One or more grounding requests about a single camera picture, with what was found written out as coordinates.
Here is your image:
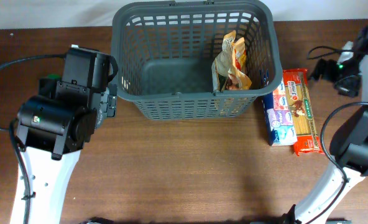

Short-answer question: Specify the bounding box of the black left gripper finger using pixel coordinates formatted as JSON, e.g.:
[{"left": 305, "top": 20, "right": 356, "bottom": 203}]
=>
[
  {"left": 107, "top": 84, "right": 117, "bottom": 118},
  {"left": 96, "top": 91, "right": 109, "bottom": 128}
]

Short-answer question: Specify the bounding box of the orange spaghetti packet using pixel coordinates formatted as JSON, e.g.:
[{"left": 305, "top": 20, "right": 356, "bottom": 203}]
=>
[{"left": 283, "top": 68, "right": 323, "bottom": 156}]

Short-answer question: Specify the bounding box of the blue tissue multipack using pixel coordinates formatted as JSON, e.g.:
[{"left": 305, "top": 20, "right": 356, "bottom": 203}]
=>
[{"left": 262, "top": 80, "right": 297, "bottom": 146}]

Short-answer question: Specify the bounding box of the beige snack bag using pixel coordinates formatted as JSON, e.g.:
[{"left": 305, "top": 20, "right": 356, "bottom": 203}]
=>
[{"left": 211, "top": 30, "right": 252, "bottom": 91}]

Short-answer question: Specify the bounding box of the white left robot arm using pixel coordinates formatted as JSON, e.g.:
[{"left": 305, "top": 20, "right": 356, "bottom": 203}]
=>
[{"left": 9, "top": 45, "right": 119, "bottom": 223}]

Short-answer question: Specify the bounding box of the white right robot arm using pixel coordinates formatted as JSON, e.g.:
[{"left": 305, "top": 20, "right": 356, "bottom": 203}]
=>
[{"left": 279, "top": 26, "right": 368, "bottom": 223}]

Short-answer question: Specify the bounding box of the green lid jar white label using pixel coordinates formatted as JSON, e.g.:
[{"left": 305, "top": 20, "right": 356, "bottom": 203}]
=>
[{"left": 47, "top": 73, "right": 61, "bottom": 80}]

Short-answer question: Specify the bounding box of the grey plastic basket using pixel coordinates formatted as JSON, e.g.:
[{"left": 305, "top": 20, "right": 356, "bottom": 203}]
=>
[{"left": 111, "top": 0, "right": 282, "bottom": 120}]

